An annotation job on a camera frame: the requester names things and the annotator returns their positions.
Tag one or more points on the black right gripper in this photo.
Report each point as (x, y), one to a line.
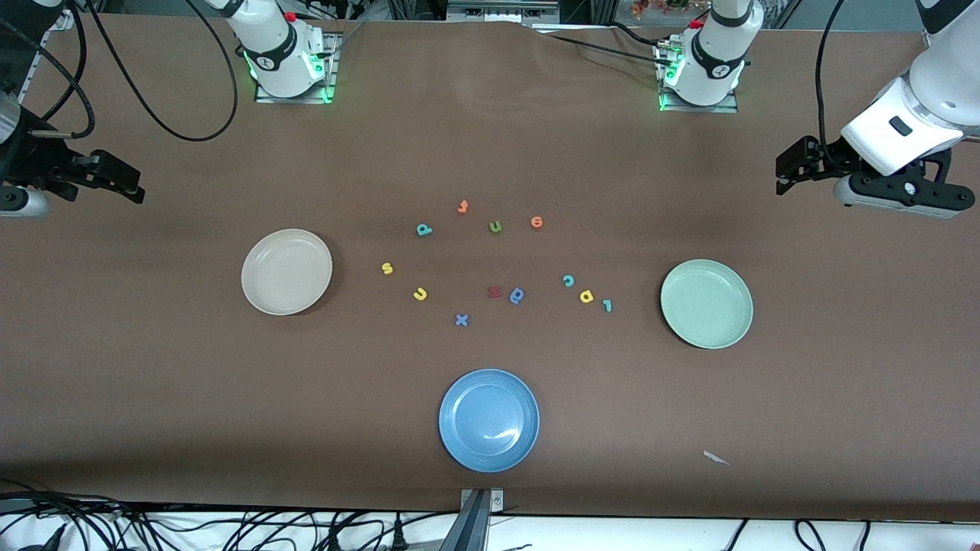
(32, 158)

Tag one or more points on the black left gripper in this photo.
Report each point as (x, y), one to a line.
(829, 156)

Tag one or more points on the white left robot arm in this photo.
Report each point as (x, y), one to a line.
(716, 53)

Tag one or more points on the light green plate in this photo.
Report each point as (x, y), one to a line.
(707, 304)

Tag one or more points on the beige brown plate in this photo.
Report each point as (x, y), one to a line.
(286, 272)

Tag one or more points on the brown table cover sheet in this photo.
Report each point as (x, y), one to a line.
(153, 383)

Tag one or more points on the orange flower decoration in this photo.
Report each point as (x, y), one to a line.
(658, 6)

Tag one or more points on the white paper scrap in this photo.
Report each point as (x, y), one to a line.
(716, 458)

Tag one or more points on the blue letter a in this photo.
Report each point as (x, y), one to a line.
(517, 295)

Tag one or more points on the grey metal box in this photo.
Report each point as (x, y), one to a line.
(501, 9)

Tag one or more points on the blue plate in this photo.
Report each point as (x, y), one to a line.
(489, 420)

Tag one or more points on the black power plug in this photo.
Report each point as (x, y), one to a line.
(334, 542)
(398, 538)

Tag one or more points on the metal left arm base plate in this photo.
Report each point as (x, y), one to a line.
(700, 109)

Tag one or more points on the aluminium frame rail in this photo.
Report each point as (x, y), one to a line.
(63, 21)

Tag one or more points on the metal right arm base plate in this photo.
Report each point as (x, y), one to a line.
(291, 99)

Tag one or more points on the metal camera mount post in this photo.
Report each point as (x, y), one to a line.
(475, 520)

